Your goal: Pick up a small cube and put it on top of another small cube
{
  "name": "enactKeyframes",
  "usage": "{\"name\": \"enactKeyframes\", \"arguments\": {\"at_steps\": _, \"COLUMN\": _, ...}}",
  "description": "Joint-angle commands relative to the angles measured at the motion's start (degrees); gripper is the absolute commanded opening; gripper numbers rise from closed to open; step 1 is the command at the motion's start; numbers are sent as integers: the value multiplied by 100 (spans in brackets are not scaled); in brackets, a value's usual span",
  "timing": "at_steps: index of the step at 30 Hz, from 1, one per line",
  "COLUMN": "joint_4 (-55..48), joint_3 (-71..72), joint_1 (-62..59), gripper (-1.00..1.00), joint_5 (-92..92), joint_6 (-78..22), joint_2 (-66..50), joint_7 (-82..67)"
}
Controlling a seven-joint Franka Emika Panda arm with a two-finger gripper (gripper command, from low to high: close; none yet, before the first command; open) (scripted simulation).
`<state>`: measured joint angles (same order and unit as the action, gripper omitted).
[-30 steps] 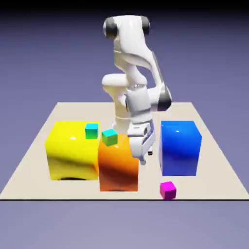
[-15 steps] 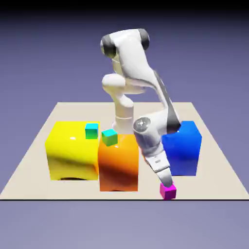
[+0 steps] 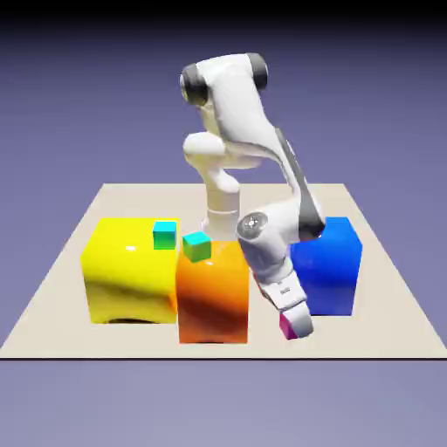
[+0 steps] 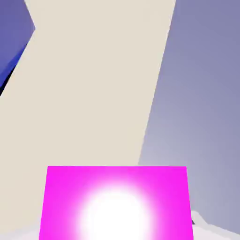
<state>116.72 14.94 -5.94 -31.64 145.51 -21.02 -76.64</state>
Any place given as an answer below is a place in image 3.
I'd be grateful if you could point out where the large blue box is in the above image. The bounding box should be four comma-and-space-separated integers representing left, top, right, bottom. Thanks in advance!
289, 216, 363, 317

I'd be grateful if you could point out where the small pink cube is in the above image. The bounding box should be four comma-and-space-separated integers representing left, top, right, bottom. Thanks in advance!
279, 313, 299, 340

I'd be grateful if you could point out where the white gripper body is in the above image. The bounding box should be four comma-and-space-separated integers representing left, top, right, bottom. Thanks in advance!
257, 271, 308, 311

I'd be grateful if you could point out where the large orange box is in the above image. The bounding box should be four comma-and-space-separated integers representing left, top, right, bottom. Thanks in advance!
175, 239, 251, 345

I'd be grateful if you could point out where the large yellow box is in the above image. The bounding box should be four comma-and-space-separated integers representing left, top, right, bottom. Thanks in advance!
79, 217, 181, 325

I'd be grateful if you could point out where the small green cube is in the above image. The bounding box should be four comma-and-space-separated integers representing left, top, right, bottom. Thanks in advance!
152, 220, 177, 251
182, 230, 213, 264

